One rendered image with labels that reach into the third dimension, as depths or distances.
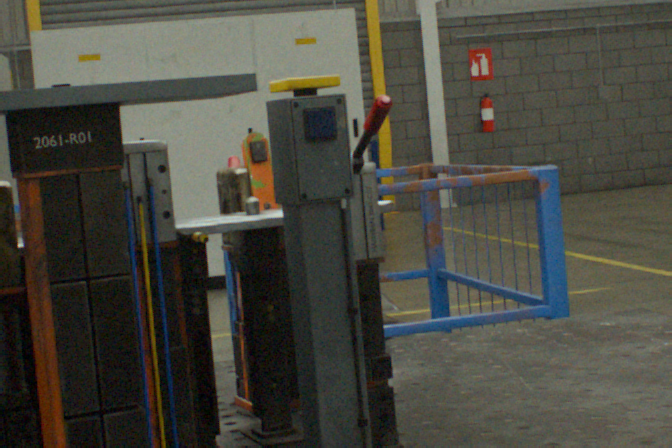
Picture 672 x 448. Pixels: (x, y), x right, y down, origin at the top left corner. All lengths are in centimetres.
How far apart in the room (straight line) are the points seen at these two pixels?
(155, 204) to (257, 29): 809
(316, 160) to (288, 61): 820
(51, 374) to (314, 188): 33
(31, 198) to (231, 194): 65
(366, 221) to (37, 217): 45
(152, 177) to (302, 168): 20
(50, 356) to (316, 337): 28
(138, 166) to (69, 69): 795
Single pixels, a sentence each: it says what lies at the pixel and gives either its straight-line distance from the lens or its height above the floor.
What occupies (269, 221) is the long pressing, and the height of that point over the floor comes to 100.
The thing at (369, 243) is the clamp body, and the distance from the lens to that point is 153.
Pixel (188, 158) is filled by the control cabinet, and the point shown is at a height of 99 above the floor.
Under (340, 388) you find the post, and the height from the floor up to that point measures 83.
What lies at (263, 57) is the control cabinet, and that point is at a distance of 949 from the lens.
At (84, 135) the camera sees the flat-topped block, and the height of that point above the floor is 112.
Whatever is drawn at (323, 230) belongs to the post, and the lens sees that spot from 133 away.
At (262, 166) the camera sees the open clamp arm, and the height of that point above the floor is 106.
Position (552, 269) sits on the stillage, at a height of 66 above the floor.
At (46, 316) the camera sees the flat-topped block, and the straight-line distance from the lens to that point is 125.
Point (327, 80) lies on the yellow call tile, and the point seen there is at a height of 115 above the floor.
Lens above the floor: 110
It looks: 3 degrees down
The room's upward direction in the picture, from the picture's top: 5 degrees counter-clockwise
